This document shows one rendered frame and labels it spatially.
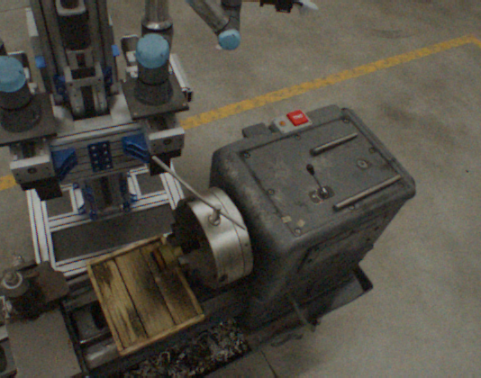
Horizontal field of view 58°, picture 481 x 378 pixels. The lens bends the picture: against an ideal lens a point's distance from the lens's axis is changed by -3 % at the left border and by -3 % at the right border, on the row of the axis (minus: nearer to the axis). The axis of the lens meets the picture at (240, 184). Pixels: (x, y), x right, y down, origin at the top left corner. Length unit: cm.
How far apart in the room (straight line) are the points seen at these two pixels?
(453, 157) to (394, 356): 171
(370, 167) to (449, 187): 199
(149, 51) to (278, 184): 65
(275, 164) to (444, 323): 177
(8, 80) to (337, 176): 111
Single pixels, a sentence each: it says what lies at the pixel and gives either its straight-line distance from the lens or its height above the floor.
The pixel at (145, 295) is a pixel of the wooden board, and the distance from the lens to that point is 162.
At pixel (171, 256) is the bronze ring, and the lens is 142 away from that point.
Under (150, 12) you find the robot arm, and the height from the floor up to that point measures 146.
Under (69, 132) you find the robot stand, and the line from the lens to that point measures 181.
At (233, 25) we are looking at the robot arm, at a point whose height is 150.
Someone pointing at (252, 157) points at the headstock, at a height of 126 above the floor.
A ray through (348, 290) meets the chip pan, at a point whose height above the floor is 54.
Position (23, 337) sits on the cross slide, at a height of 97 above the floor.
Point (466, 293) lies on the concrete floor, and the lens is 311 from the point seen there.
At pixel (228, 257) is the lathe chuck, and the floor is 117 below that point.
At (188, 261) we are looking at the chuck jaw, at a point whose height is 111.
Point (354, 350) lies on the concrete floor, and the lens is 264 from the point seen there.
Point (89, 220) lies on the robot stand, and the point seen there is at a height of 23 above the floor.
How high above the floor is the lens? 238
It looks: 53 degrees down
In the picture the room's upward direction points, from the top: 12 degrees clockwise
